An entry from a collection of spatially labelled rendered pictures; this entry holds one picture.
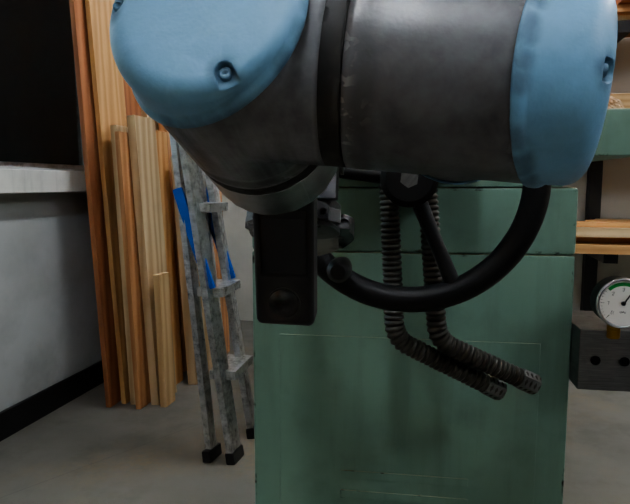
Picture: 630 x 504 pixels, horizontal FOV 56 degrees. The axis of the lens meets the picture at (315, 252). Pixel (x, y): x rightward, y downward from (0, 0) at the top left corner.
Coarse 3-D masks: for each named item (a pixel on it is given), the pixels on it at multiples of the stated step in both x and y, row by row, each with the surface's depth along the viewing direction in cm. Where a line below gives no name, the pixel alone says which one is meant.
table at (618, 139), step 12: (612, 108) 76; (624, 108) 76; (612, 120) 76; (624, 120) 76; (612, 132) 76; (624, 132) 76; (600, 144) 76; (612, 144) 76; (624, 144) 76; (600, 156) 78; (612, 156) 78; (624, 156) 78
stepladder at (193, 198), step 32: (192, 160) 168; (192, 192) 166; (192, 224) 166; (192, 256) 170; (224, 256) 183; (192, 288) 169; (224, 288) 171; (192, 320) 171; (224, 352) 173; (224, 384) 171; (224, 416) 170
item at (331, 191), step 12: (336, 180) 46; (324, 192) 46; (336, 192) 46; (324, 204) 46; (336, 204) 48; (252, 216) 46; (324, 216) 46; (336, 216) 47; (324, 228) 47; (336, 228) 48
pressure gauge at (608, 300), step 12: (612, 276) 74; (600, 288) 73; (612, 288) 72; (624, 288) 72; (600, 300) 73; (612, 300) 72; (624, 300) 72; (600, 312) 73; (612, 312) 73; (624, 312) 72; (612, 324) 73; (624, 324) 73; (612, 336) 75
